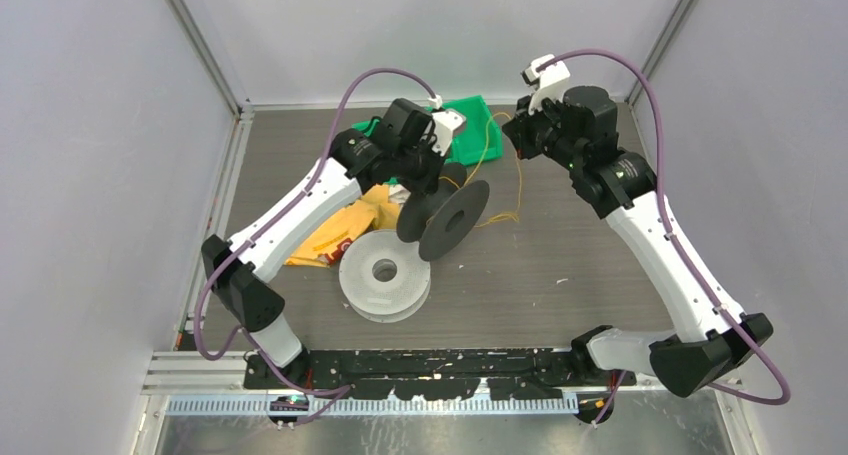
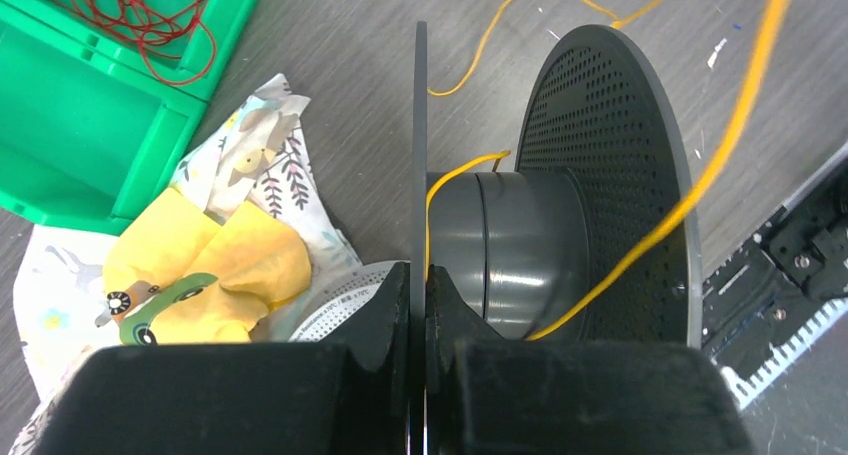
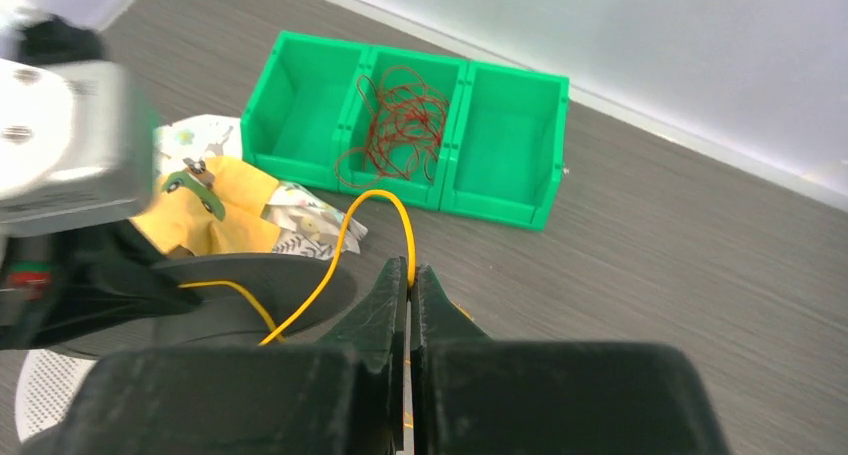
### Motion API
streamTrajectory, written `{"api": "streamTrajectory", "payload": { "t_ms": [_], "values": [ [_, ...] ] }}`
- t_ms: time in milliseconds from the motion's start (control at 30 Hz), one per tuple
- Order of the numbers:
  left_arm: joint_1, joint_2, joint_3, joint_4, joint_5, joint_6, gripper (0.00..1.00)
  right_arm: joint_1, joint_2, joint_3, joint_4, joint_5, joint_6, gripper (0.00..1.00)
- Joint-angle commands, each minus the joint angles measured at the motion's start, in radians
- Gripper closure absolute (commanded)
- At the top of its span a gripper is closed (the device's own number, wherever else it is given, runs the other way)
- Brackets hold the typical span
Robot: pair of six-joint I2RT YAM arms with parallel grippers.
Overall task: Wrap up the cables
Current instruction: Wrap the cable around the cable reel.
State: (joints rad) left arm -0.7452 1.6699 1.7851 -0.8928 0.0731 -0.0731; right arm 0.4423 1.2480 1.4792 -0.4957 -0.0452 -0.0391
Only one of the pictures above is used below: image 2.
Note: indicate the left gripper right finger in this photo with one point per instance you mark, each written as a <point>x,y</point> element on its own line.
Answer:
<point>490,395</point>

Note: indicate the dark grey cable spool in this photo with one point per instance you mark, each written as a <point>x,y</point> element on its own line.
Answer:
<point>599,163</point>

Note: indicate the green three-compartment bin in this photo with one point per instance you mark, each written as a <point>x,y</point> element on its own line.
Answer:
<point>100,98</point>

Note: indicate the yellow snack bag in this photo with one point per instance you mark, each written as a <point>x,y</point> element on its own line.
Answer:
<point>176,276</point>

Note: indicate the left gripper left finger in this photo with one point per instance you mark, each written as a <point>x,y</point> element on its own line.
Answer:
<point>341,395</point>

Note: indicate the white plastic cable spool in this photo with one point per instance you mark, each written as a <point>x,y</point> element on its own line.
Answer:
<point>340,299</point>

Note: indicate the white slotted cable duct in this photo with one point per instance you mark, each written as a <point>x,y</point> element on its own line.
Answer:
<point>745,391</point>

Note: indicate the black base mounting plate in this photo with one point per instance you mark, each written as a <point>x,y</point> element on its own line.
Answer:
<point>778,278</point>

